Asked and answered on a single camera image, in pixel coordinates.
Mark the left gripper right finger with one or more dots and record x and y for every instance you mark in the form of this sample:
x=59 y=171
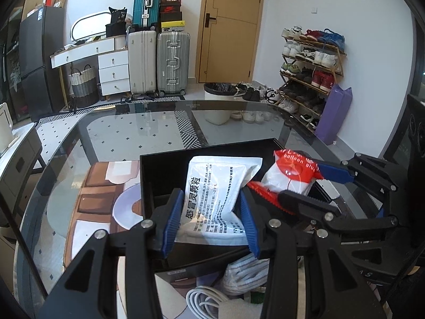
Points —
x=333 y=286

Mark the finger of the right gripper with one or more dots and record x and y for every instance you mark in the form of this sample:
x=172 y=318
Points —
x=336 y=172
x=306 y=207

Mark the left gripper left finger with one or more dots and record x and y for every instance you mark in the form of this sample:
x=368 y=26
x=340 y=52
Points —
x=87 y=289

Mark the red white balloon pack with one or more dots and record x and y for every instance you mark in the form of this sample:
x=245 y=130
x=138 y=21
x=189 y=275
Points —
x=290 y=171

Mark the adidas socks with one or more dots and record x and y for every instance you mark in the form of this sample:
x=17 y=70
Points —
x=244 y=275

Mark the white medicine pouch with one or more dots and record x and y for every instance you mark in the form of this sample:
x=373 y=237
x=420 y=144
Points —
x=213 y=184

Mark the green medicine pouch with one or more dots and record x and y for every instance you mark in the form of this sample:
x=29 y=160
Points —
x=257 y=296

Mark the white foam block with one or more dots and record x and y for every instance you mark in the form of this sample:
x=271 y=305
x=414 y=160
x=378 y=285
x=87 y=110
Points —
x=239 y=309

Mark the purple bag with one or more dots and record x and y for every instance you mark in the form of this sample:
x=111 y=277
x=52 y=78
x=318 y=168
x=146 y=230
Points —
x=334 y=114

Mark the anime printed desk mat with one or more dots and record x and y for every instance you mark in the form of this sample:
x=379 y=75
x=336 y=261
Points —
x=111 y=198

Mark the wooden shoe rack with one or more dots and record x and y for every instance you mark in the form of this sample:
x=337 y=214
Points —
x=312 y=64

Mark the black storage box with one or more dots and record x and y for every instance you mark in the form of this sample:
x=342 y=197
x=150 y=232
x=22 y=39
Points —
x=161 y=173

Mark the grey side cabinet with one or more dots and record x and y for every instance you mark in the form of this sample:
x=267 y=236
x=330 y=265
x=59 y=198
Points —
x=17 y=163

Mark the white trash bin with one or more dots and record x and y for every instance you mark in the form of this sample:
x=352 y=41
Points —
x=217 y=95

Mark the woven laundry basket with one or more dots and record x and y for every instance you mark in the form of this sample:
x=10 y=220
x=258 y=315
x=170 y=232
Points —
x=84 y=86

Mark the wooden door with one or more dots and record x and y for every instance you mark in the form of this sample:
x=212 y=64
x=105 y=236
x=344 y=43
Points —
x=227 y=40

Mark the silver suitcase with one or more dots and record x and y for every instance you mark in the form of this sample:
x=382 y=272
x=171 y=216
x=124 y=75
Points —
x=172 y=65

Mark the stack of shoe boxes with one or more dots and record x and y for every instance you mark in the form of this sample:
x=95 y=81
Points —
x=171 y=16

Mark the white dresser with drawers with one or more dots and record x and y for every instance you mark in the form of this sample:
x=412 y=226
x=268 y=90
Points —
x=110 y=57

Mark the white suitcase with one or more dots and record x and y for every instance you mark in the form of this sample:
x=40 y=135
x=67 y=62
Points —
x=142 y=61

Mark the teal suitcase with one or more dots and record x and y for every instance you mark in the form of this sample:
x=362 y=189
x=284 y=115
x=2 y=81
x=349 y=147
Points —
x=146 y=14

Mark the black refrigerator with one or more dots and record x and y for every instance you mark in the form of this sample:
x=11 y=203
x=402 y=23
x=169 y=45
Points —
x=40 y=35

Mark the oval vanity mirror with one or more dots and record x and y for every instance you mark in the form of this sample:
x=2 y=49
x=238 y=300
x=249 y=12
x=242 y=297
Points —
x=91 y=25

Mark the black tote bag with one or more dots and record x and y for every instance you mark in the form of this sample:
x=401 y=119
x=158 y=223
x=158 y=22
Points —
x=117 y=25

